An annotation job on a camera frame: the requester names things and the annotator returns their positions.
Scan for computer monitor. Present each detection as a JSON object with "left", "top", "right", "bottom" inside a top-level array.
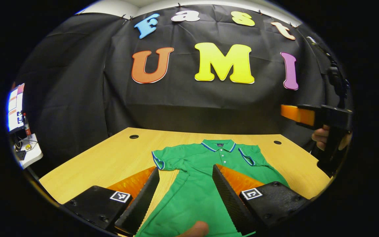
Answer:
[{"left": 7, "top": 84, "right": 25, "bottom": 133}]

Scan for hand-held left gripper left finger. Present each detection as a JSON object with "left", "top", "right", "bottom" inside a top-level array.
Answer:
[{"left": 63, "top": 166, "right": 160, "bottom": 235}]

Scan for black backdrop cloth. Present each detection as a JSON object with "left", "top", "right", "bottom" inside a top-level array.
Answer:
[{"left": 12, "top": 3, "right": 354, "bottom": 178}]

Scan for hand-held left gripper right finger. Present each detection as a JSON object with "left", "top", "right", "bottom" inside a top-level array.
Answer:
[{"left": 212, "top": 164, "right": 310, "bottom": 236}]

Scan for red bottle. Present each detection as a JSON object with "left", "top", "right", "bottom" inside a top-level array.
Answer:
[{"left": 23, "top": 113, "right": 32, "bottom": 136}]

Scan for white side table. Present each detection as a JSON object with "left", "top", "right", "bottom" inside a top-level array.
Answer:
[{"left": 13, "top": 133, "right": 43, "bottom": 169}]

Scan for green T-shirt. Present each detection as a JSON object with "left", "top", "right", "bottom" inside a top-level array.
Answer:
[{"left": 135, "top": 139, "right": 290, "bottom": 237}]

